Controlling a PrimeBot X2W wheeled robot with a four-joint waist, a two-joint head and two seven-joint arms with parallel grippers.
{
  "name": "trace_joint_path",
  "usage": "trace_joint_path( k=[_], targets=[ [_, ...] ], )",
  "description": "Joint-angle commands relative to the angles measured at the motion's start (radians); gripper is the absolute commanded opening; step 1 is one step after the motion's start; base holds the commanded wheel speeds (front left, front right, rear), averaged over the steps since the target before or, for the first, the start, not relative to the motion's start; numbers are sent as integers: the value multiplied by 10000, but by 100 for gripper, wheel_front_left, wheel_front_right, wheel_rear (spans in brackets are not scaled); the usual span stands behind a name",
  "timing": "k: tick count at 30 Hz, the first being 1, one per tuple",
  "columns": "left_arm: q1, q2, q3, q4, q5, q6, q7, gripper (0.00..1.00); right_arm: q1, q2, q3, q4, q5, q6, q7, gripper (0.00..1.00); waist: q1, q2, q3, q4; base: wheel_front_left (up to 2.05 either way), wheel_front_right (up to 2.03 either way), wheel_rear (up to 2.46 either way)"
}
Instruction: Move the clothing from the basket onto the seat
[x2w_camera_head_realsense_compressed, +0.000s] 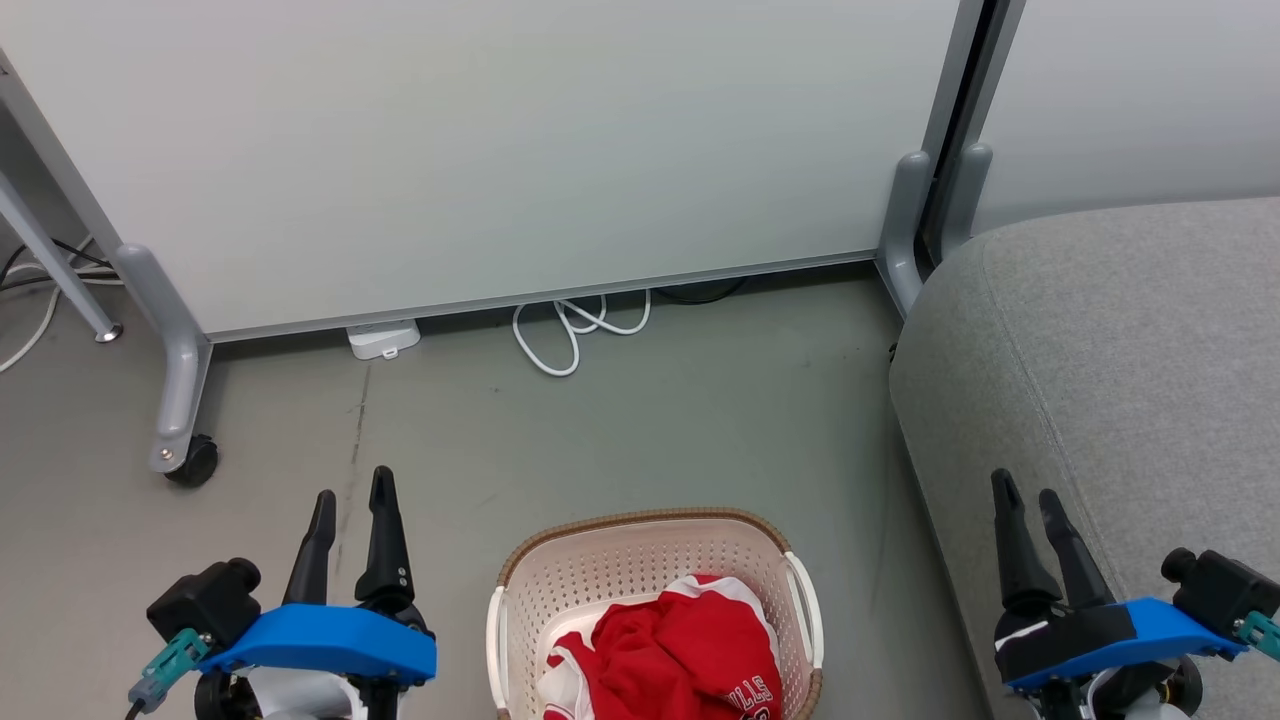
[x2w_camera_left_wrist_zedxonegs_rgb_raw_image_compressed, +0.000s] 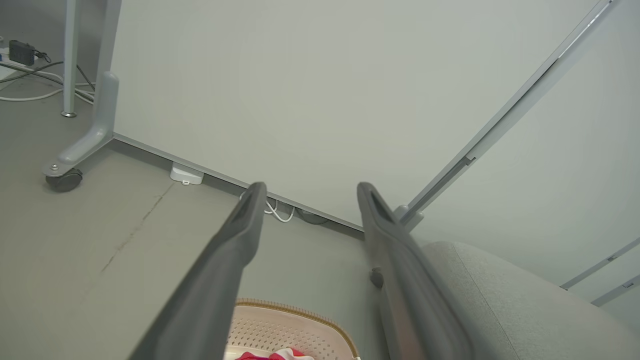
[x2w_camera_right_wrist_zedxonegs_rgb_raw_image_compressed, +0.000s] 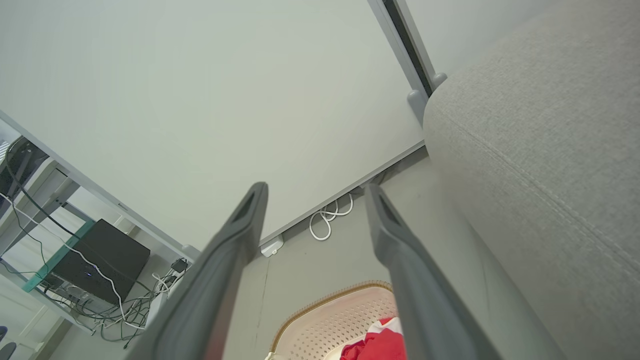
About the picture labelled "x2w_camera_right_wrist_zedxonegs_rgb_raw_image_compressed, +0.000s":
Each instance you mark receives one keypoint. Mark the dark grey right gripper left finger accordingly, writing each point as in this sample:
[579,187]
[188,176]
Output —
[200,300]

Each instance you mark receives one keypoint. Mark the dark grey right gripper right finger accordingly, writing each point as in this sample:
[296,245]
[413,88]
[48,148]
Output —
[425,300]

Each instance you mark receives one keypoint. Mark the red garment with white stripes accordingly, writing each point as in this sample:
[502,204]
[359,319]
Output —
[380,345]

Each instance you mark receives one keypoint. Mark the black power adapter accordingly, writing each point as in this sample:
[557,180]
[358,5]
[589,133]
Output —
[178,265]

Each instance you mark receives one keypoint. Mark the white power strip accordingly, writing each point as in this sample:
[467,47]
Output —
[156,307]

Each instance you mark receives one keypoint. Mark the beige perforated laundry basket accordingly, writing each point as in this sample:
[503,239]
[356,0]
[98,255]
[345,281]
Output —
[325,325]

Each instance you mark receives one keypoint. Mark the black box computer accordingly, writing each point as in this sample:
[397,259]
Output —
[105,255]

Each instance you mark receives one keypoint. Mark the teal shelf board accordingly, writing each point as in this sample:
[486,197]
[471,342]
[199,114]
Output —
[55,260]

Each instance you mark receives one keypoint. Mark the white wall bracket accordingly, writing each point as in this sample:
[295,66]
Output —
[272,246]

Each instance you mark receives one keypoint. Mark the grey partition frame edge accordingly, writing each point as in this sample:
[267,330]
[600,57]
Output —
[100,190]

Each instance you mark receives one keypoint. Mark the white desk frame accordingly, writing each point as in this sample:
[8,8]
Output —
[45,195]

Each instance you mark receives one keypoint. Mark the grey partition post with gap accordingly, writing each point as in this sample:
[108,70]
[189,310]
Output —
[400,45]

